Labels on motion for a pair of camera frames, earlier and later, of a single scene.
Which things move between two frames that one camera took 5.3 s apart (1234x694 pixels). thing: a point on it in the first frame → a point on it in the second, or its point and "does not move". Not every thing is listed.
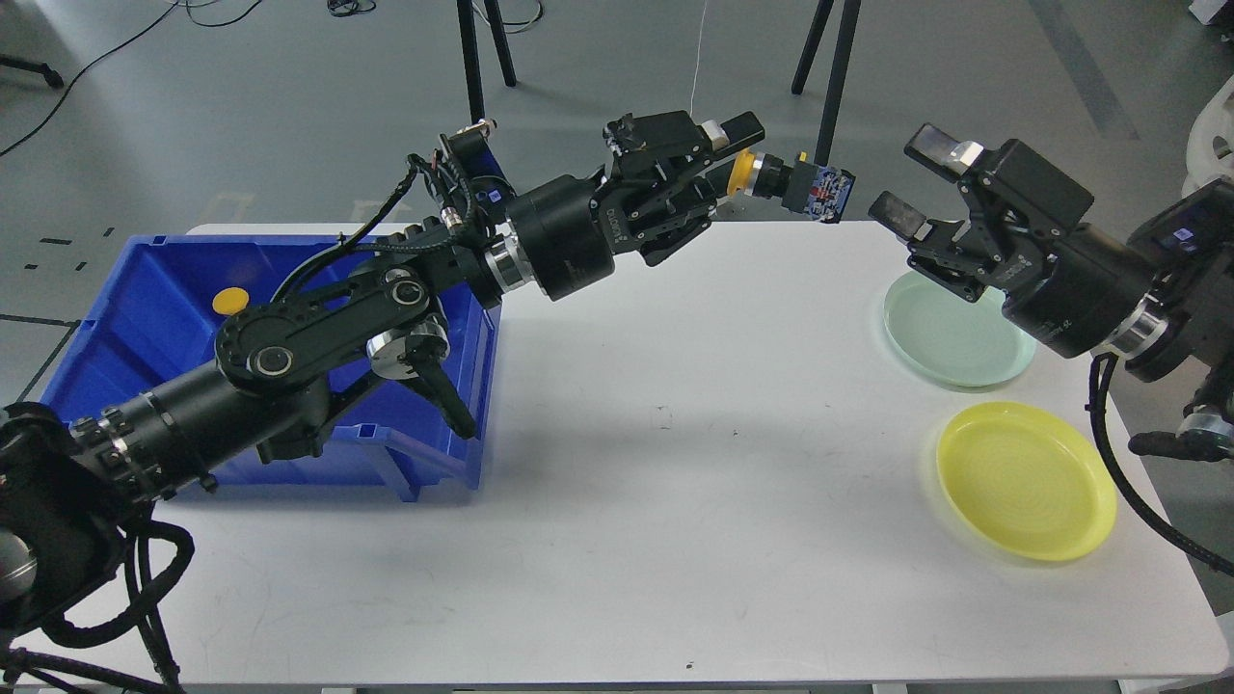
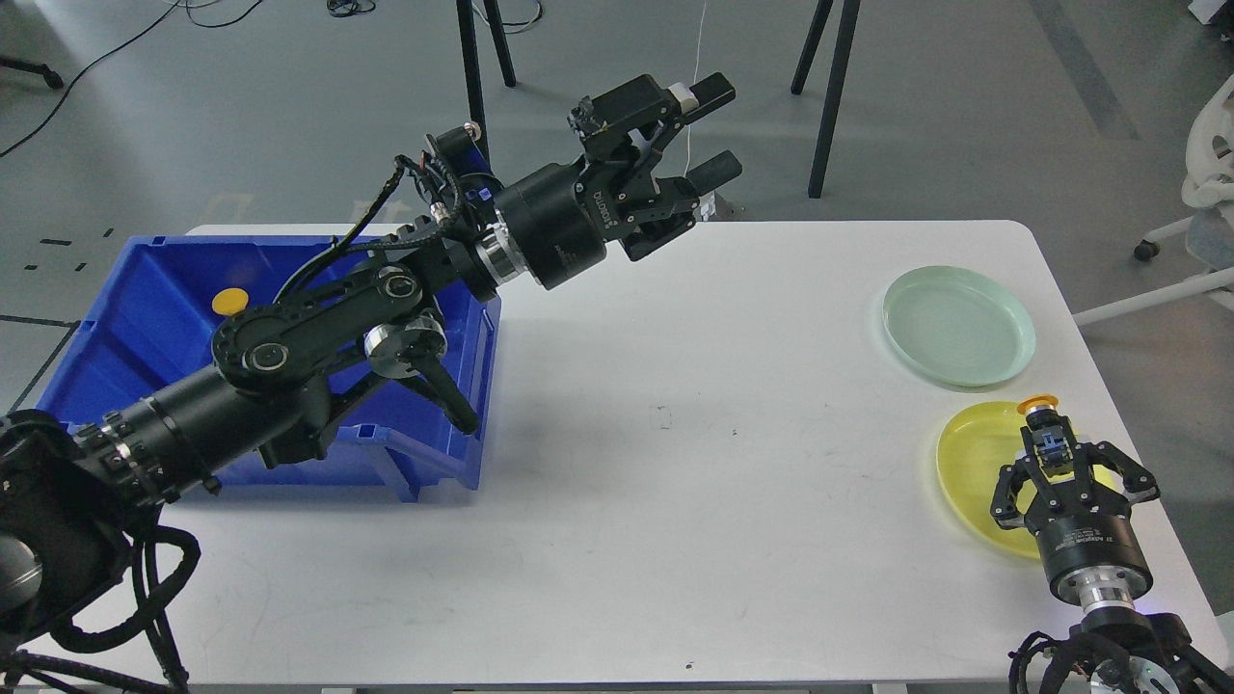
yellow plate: (1027, 482) does not move
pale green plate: (953, 338) does not move
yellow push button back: (230, 301) does not move
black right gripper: (1021, 237) → (1089, 545)
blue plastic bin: (137, 314) does not move
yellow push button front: (741, 173) → (1048, 431)
